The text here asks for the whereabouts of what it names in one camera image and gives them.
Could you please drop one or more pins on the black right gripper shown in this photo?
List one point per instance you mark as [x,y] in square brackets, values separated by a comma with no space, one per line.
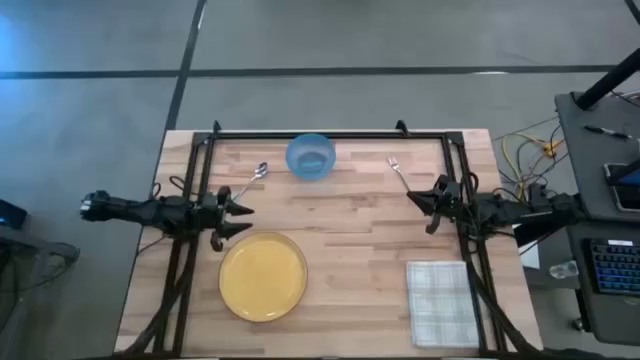
[450,200]

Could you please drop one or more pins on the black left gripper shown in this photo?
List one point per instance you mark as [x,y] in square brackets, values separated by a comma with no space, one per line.
[212,215]

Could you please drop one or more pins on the silver metal spoon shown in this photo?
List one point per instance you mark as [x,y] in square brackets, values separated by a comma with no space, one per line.
[259,171]

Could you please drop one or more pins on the blue translucent bowl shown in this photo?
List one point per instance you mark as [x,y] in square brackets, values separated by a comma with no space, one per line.
[310,157]

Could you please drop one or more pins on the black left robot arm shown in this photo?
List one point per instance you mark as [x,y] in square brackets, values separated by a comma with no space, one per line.
[145,212]

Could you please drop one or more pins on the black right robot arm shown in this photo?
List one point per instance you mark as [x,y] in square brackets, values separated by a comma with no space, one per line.
[515,210]

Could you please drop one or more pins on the silver metal fork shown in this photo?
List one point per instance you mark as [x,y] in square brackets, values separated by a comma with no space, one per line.
[397,171]

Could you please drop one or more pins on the yellow round plate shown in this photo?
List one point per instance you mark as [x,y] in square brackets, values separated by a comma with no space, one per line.
[262,276]

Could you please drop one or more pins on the white plaid cloth napkin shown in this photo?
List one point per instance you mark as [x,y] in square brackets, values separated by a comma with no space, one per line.
[441,303]

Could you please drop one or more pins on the clear plastic object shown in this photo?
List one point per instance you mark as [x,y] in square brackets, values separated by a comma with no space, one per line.
[564,270]

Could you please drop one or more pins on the grey side desk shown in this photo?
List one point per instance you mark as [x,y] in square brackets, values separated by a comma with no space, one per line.
[592,165]

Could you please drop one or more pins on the black pen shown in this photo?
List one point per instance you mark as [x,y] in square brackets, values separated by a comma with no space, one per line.
[606,132]

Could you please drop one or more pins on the keyboard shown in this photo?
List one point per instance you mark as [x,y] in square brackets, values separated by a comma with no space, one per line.
[615,266]

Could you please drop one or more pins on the tablet with dark screen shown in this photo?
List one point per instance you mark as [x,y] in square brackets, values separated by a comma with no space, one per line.
[625,187]

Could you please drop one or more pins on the black slanted pole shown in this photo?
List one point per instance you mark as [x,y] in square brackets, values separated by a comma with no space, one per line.
[607,80]

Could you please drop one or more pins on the black device with blue light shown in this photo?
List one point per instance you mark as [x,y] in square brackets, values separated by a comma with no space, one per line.
[11,214]

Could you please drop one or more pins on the black metal table frame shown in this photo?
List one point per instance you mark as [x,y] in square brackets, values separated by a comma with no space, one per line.
[325,135]

